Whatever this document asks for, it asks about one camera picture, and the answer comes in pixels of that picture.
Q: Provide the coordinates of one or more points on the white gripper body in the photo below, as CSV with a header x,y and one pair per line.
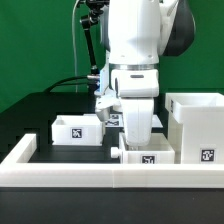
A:
x,y
137,120

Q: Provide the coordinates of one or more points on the white front drawer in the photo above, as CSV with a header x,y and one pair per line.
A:
x,y
158,151

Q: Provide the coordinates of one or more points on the white drawer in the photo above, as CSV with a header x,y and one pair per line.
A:
x,y
78,130
158,151

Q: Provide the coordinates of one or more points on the white drawer cabinet box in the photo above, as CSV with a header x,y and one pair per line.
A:
x,y
196,127

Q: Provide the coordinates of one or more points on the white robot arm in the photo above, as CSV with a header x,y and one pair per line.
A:
x,y
136,33

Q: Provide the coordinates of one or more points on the marker tag sheet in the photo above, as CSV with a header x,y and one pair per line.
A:
x,y
116,120

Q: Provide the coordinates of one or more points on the white U-shaped fence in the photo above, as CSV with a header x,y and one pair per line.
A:
x,y
16,170

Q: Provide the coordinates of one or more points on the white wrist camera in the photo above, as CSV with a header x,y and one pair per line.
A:
x,y
103,105

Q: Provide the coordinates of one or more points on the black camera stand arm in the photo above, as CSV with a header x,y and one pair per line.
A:
x,y
89,20

